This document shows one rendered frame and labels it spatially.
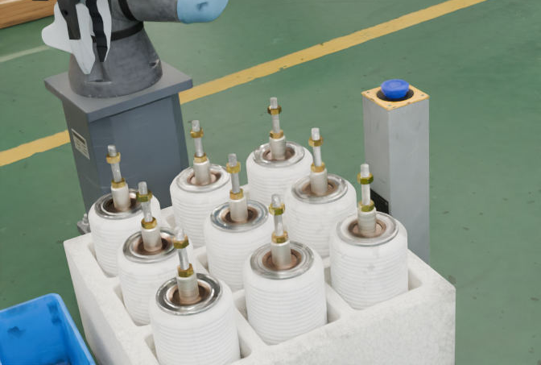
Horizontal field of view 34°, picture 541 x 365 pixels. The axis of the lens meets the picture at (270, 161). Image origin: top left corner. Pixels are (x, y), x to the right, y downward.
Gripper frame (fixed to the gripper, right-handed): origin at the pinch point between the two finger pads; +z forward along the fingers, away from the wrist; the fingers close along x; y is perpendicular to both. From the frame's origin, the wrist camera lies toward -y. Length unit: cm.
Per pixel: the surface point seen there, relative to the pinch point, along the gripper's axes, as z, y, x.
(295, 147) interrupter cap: 21.0, -18.0, -18.8
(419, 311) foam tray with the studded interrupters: 29.6, -39.6, 4.1
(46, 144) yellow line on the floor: 46, 53, -58
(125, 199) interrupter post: 19.9, -0.2, 0.6
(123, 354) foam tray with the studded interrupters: 29.7, -7.1, 18.8
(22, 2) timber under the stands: 40, 103, -132
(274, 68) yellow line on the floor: 46, 15, -105
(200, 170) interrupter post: 19.2, -8.0, -7.3
